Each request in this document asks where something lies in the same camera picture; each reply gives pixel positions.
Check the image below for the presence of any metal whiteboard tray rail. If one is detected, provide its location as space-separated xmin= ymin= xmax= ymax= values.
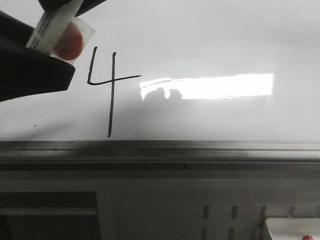
xmin=0 ymin=140 xmax=320 ymax=171

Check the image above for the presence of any white bin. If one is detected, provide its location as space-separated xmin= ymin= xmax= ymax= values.
xmin=261 ymin=217 xmax=320 ymax=240

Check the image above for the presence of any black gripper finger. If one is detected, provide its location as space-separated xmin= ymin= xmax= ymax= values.
xmin=0 ymin=11 xmax=75 ymax=102
xmin=37 ymin=0 xmax=107 ymax=18

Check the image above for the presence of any red round magnet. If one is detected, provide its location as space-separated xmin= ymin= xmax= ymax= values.
xmin=54 ymin=22 xmax=84 ymax=61

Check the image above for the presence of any white whiteboard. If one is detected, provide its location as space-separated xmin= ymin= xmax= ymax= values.
xmin=0 ymin=0 xmax=320 ymax=141

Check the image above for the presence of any small red object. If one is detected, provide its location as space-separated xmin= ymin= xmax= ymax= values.
xmin=302 ymin=235 xmax=313 ymax=240

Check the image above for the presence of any white whiteboard marker pen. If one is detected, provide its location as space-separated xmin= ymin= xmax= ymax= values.
xmin=26 ymin=0 xmax=83 ymax=56

